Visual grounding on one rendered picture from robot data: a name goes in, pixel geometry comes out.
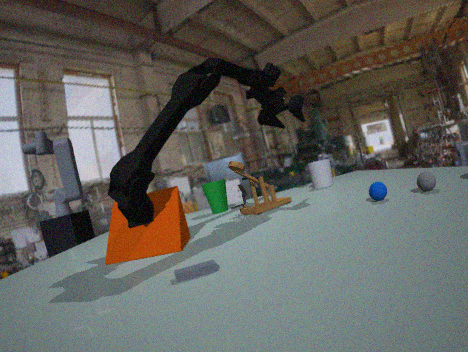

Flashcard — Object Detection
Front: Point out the blue ball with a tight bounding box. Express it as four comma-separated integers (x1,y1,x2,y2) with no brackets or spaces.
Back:
369,181,387,201

